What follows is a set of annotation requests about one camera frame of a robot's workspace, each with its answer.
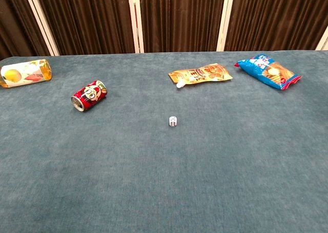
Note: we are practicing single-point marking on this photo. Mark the small white die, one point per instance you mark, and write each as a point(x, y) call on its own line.
point(173, 121)

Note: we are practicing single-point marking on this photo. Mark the orange spouted snack pouch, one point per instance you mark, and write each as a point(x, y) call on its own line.
point(202, 74)

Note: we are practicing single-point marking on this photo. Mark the blue-green tablecloth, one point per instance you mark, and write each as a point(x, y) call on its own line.
point(164, 166)

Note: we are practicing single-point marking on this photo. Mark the red cartoon drink can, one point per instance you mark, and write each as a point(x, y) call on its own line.
point(89, 95)

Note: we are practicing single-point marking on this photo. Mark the brown curtain panel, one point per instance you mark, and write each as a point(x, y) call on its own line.
point(87, 17)
point(15, 22)
point(276, 17)
point(179, 17)

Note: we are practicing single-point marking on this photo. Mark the blue potato chip bag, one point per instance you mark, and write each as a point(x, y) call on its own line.
point(269, 72)

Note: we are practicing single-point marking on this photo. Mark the yellow juice bottle, fruit label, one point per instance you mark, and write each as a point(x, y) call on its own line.
point(24, 73)

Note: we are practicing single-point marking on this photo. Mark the white screen frame post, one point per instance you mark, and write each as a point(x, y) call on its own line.
point(42, 22)
point(225, 20)
point(323, 42)
point(135, 20)

